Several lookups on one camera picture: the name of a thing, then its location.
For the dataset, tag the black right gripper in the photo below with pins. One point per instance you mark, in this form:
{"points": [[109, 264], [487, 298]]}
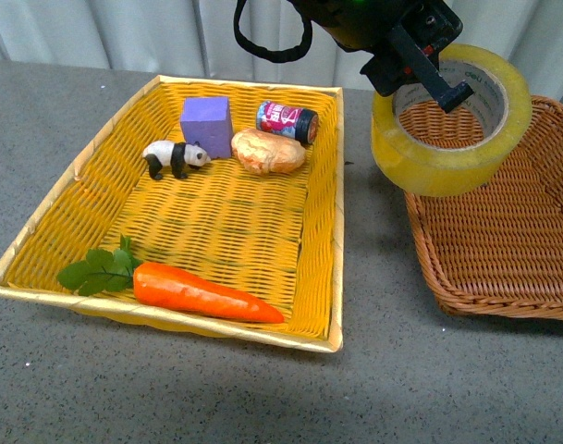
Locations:
{"points": [[403, 37]]}

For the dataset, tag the yellow packing tape roll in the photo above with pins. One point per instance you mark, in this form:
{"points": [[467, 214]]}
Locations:
{"points": [[428, 152]]}

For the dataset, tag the brown wicker basket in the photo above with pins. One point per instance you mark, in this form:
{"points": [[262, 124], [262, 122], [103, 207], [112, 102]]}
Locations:
{"points": [[498, 250]]}

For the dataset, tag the yellow woven basket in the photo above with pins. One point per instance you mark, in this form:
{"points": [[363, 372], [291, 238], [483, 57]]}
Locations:
{"points": [[279, 237]]}

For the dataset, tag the grey pleated curtain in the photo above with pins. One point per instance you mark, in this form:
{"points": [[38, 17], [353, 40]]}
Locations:
{"points": [[195, 39]]}

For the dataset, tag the small pink labelled jar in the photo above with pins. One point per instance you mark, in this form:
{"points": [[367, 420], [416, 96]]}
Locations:
{"points": [[297, 123]]}

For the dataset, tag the orange toy bread roll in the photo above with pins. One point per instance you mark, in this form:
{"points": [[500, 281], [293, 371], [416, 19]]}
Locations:
{"points": [[262, 153]]}

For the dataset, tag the purple foam cube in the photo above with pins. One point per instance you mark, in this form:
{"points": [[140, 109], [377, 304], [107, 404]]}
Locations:
{"points": [[207, 121]]}

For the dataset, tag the black white panda figurine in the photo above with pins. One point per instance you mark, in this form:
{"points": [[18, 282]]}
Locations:
{"points": [[176, 155]]}

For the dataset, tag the orange toy carrot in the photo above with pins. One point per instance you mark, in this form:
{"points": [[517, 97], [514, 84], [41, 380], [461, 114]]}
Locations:
{"points": [[162, 286]]}

